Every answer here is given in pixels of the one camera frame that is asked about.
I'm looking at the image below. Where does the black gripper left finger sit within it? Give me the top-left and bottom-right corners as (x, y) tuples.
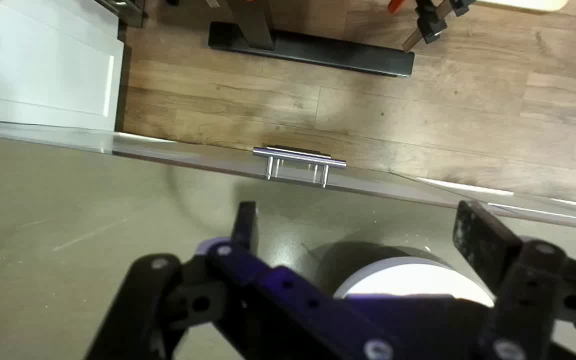
(85, 201), (395, 360)

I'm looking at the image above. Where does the white lower cabinet door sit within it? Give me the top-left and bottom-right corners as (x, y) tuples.
(0, 0), (128, 137)

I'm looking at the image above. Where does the grey drawer front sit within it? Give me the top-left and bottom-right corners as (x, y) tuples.
(109, 130), (576, 232)

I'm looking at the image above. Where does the orange black clamp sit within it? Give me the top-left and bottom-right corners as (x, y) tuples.
(385, 0), (478, 51)

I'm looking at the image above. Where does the silver drawer handle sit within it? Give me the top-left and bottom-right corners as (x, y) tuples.
(251, 144), (349, 191)

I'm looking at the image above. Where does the black stand base bar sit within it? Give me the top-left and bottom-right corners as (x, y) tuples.
(206, 21), (416, 80)

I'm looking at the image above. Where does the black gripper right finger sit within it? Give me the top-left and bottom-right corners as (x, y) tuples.
(451, 198), (576, 360)

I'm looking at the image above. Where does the white ceramic bowl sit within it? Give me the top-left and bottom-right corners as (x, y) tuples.
(331, 254), (495, 311)

